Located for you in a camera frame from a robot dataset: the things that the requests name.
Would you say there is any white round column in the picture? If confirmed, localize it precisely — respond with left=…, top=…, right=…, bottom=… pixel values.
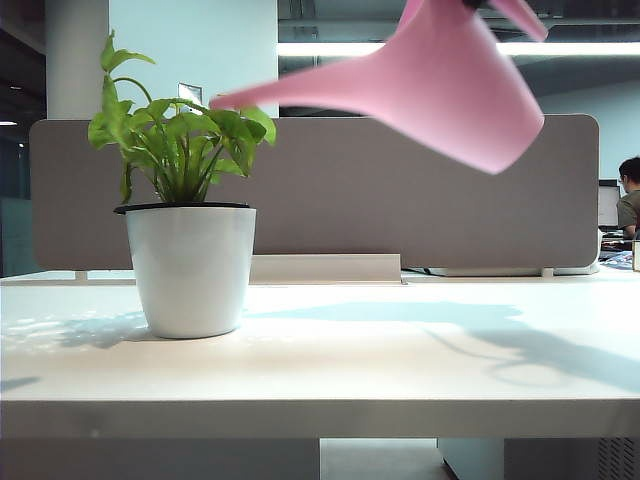
left=45, top=0, right=110, bottom=121

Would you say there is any pink plastic watering can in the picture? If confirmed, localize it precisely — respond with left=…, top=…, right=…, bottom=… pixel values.
left=208, top=0, right=550, bottom=176

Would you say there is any computer monitor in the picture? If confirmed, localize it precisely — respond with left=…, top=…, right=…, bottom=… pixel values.
left=597, top=179, right=621, bottom=231

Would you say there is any seated person in olive shirt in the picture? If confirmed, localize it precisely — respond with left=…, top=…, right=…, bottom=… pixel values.
left=615, top=156, right=640, bottom=240

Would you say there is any white plant pot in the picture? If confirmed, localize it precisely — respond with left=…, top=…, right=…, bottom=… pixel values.
left=113, top=202, right=258, bottom=340

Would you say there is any grey desk partition panel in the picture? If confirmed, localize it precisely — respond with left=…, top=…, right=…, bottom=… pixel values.
left=29, top=113, right=600, bottom=274

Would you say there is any green leafy plant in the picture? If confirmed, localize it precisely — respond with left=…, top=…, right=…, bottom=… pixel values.
left=87, top=29, right=278, bottom=206

